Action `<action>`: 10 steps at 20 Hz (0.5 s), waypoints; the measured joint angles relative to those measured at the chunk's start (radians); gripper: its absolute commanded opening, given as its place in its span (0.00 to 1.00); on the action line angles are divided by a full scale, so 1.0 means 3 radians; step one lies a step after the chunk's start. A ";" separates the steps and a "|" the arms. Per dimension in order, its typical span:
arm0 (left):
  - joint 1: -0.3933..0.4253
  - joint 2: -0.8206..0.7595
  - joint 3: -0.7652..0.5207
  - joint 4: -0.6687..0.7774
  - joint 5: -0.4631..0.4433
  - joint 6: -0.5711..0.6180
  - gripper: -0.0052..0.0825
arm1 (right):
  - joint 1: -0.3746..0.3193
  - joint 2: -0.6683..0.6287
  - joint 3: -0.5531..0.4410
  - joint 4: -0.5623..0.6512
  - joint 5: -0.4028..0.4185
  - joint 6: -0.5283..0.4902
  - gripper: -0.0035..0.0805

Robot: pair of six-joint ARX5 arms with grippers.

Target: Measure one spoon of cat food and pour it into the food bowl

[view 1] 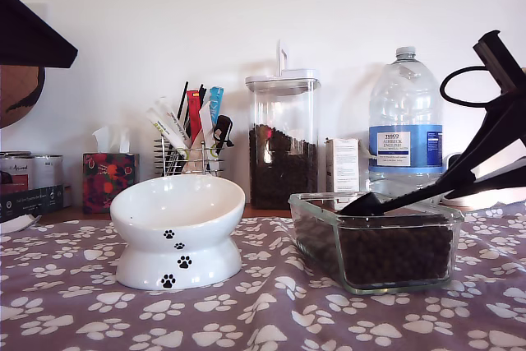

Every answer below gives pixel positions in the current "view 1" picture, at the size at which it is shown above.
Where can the small white round camera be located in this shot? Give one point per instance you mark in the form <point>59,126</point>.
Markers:
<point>452,199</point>

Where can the blue sachet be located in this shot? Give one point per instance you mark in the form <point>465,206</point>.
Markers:
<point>217,102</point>

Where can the black plastic measuring spoon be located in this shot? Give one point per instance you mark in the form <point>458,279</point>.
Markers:
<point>365,205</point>

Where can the small white dish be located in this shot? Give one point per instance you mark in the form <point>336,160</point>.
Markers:
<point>15,224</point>

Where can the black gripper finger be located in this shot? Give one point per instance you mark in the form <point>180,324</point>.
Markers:
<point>501,176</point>
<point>24,34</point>
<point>493,133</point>

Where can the rectangular glass food container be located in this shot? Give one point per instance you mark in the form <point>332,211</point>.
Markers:
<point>315,244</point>

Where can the tall clear kibble storage jar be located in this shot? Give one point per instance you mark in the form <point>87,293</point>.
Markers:
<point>282,104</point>

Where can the black clip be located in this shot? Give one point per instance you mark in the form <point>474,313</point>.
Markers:
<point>223,129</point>

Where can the plain white sachet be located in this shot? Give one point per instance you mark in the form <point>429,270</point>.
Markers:
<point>206,125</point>

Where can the white printed carton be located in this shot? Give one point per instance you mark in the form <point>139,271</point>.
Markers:
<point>344,162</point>

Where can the brown cat food kibble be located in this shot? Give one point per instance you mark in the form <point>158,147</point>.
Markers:
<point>282,178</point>
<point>394,252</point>

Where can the large blue label water bottle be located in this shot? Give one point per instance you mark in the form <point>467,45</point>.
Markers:
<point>390,145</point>

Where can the white sachet green print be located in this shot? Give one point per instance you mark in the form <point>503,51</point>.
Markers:
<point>165,106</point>
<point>169,129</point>

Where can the red sachet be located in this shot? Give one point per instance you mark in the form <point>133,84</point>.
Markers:
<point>193,112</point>

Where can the white tissue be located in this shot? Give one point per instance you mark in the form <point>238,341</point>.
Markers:
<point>110,139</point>

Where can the thin black stick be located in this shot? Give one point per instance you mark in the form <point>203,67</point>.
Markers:
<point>182,100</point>

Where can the round brown wooden board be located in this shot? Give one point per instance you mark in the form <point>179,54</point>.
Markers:
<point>20,96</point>

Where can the white paw print cat bowl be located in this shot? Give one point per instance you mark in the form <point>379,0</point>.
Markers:
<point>176,203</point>

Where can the floral tissue box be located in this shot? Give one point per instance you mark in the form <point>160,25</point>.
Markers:
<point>106,182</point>

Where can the silver tin white label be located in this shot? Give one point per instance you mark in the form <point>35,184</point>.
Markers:
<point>48,170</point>

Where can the silver tin red label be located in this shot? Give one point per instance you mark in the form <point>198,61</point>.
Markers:
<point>15,170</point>

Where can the dark cardboard tray box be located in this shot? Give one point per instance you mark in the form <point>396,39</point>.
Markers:
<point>28,203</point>

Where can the grey paw print table mat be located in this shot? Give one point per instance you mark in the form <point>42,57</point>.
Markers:
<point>263,318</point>

